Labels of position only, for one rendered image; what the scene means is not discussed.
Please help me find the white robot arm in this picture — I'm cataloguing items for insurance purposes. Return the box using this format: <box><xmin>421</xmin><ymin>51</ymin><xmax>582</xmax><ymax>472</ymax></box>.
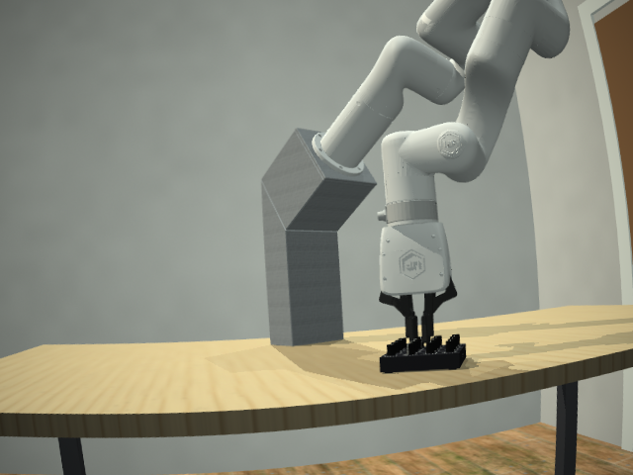
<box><xmin>312</xmin><ymin>0</ymin><xmax>570</xmax><ymax>224</ymax></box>

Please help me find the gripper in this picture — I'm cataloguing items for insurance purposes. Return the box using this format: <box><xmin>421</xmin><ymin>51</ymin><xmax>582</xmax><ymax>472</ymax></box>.
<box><xmin>379</xmin><ymin>219</ymin><xmax>457</xmax><ymax>343</ymax></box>

